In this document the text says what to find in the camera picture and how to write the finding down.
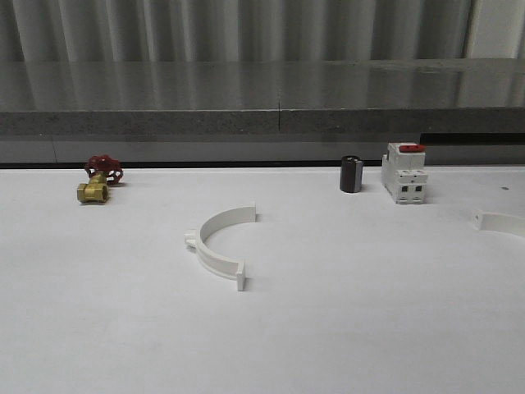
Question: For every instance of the white circuit breaker red switch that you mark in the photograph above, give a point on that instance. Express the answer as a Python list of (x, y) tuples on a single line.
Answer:
[(403, 174)]

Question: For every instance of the white half pipe clamp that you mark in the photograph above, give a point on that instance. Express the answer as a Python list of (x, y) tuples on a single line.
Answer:
[(510, 224), (218, 264)]

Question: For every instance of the dark cylindrical capacitor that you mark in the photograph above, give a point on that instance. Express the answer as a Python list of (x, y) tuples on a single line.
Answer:
[(351, 172)]

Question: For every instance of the brass valve with red handwheel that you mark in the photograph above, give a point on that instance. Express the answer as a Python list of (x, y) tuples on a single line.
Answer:
[(103, 171)]

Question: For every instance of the grey stone counter ledge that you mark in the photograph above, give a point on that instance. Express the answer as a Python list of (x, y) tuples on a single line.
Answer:
[(467, 112)]

